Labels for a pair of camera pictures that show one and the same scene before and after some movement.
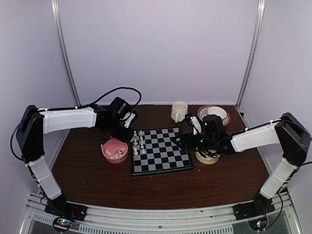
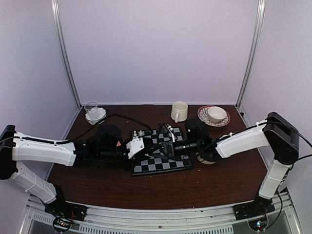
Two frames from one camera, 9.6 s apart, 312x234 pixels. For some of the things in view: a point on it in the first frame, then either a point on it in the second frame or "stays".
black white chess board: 153,151 stays
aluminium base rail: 220,220 stays
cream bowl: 207,161 stays
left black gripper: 126,137 → 139,156
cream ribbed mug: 178,111 stays
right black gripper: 185,137 → 168,149
